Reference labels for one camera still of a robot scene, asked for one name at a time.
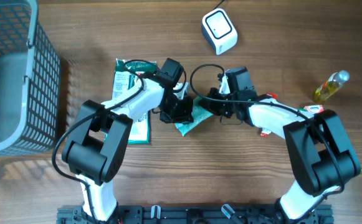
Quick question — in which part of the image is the mint green wipes pack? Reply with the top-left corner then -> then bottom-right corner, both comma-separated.
175,96 -> 213,136

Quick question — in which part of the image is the red stick sachet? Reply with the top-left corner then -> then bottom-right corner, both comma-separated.
260,93 -> 278,137

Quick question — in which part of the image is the green 3M gloves package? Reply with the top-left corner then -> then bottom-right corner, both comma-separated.
102,59 -> 163,144

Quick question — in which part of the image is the orange Kleenex tissue pack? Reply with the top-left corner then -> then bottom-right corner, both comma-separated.
303,105 -> 324,113

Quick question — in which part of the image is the yellow liquid bottle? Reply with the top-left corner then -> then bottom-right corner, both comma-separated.
313,70 -> 350,104

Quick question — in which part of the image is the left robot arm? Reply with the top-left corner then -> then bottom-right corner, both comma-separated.
57,58 -> 193,223

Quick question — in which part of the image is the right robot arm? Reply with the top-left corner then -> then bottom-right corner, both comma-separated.
199,67 -> 361,223

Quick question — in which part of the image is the white barcode scanner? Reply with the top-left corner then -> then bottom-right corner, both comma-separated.
201,8 -> 238,55

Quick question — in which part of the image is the grey plastic mesh basket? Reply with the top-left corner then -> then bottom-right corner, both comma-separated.
0,0 -> 61,157

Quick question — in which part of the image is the black right camera cable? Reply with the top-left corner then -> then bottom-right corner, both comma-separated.
189,63 -> 346,218

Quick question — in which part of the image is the black camera cable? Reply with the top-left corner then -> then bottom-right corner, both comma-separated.
189,63 -> 346,218
50,58 -> 169,224

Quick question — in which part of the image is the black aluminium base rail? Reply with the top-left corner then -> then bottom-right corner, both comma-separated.
56,205 -> 334,224

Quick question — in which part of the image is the black left camera cable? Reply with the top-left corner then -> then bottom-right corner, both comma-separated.
50,58 -> 169,224

